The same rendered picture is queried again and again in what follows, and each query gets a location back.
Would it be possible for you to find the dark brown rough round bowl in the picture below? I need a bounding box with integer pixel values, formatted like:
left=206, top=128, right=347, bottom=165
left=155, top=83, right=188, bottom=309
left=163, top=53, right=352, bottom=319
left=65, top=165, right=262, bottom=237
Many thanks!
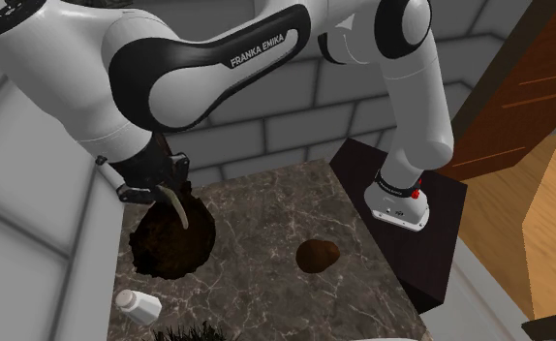
left=128, top=180, right=217, bottom=281

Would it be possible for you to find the pale curved stick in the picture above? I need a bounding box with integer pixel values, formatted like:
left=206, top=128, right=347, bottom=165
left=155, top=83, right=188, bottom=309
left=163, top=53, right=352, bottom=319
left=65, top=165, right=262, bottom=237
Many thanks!
left=155, top=183, right=191, bottom=232

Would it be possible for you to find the white bottle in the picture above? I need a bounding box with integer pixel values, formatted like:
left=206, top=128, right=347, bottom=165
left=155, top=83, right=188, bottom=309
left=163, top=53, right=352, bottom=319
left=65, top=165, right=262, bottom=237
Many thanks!
left=113, top=289, right=163, bottom=326

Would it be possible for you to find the brown wooden cabinet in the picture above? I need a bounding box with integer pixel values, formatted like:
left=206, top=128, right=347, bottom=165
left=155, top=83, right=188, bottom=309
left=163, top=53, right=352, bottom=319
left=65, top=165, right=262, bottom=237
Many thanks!
left=435, top=0, right=556, bottom=182

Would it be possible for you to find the dark spiky plant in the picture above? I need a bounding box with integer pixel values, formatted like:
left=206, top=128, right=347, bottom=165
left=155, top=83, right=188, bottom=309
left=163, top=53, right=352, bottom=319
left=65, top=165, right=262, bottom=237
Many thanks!
left=152, top=320, right=242, bottom=341

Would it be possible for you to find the brown potato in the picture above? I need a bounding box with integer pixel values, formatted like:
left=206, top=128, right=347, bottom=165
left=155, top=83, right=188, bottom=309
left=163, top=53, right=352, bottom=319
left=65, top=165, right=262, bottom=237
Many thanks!
left=294, top=237, right=342, bottom=274

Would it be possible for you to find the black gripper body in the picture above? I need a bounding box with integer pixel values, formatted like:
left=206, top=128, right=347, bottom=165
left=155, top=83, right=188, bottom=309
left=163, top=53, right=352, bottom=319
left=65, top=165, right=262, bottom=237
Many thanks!
left=109, top=134, right=174, bottom=189

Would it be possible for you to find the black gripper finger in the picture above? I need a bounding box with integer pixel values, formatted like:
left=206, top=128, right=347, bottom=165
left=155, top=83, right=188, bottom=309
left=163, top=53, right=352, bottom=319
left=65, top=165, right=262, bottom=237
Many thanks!
left=116, top=183, right=160, bottom=205
left=168, top=151, right=192, bottom=190

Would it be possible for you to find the dark robot stand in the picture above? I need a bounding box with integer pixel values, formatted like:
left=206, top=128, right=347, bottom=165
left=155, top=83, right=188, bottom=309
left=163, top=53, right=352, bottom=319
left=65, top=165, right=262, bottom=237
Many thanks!
left=328, top=137, right=469, bottom=315

